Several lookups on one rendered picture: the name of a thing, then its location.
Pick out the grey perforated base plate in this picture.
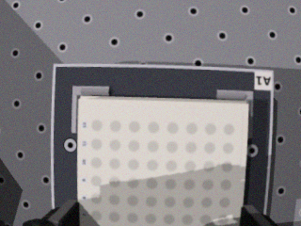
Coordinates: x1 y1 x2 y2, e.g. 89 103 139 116
0 0 301 226

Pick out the white microplate with grey wells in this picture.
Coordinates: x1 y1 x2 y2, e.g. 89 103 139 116
77 96 248 226

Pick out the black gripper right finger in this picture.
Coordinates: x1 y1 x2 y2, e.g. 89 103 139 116
240 205 278 226

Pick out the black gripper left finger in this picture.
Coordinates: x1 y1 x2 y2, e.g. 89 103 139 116
23 200 80 226

